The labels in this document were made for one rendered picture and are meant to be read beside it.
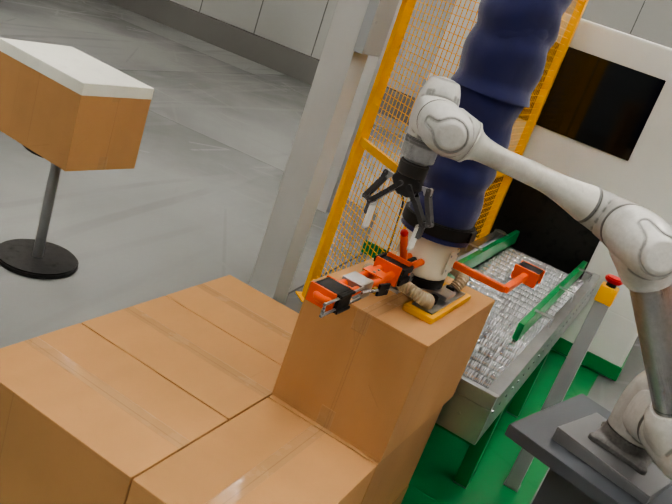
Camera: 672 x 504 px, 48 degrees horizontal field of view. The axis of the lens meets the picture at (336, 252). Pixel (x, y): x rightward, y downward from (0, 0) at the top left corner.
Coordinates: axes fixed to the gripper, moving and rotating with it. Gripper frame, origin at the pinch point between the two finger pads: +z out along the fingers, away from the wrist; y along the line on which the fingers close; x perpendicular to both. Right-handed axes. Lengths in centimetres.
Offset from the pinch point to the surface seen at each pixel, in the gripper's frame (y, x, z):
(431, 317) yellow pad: -12.0, -25.6, 24.9
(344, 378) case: 1.2, -11.1, 48.7
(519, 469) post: -46, -132, 110
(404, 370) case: -14.5, -10.9, 36.8
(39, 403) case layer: 55, 49, 67
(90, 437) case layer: 38, 48, 67
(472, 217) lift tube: -8.8, -38.1, -4.2
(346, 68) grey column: 99, -140, -19
